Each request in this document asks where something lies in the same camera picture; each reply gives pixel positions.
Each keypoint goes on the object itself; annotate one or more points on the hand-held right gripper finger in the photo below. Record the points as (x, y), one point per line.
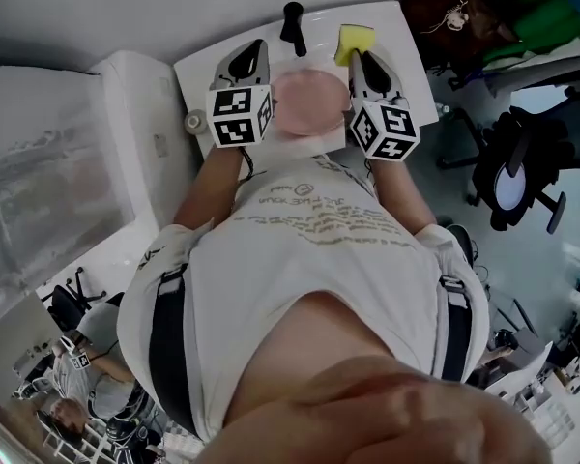
(384, 82)
(357, 82)

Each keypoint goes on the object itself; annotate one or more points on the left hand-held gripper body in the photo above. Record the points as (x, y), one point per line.
(232, 114)

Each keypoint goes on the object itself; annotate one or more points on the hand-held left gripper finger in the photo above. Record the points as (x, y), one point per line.
(227, 73)
(263, 73)

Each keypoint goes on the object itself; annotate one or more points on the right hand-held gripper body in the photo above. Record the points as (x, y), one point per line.
(386, 131)

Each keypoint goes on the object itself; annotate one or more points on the yellow sponge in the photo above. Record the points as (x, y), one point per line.
(355, 41)

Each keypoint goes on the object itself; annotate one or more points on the large pink plate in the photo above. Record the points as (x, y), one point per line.
(309, 99)

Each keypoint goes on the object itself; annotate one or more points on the person's right forearm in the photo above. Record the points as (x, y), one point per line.
(403, 196)

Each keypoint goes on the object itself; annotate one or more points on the person's left forearm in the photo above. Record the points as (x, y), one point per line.
(208, 191)

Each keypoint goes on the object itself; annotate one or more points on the white sink basin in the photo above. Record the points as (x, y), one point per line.
(406, 56)

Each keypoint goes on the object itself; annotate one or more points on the small beige cup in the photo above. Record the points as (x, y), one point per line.
(194, 122)

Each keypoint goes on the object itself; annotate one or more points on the black faucet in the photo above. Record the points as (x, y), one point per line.
(292, 27)

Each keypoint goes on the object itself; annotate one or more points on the clear plastic water bottle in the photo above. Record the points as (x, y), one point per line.
(444, 110)

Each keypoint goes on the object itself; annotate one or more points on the brown leather bag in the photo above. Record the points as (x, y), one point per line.
(449, 22)

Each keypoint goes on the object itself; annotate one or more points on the white toilet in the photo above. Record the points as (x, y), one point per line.
(140, 128)

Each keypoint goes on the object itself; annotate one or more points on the white round disc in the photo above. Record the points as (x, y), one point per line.
(507, 189)

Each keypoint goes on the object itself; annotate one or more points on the black office chair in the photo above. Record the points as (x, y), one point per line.
(546, 143)

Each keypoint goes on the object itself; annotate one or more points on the person's white printed t-shirt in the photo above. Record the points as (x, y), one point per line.
(295, 278)

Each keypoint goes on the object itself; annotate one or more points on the green cloth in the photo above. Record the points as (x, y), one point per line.
(551, 22)

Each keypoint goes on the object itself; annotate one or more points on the person's chin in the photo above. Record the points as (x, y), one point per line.
(377, 418)

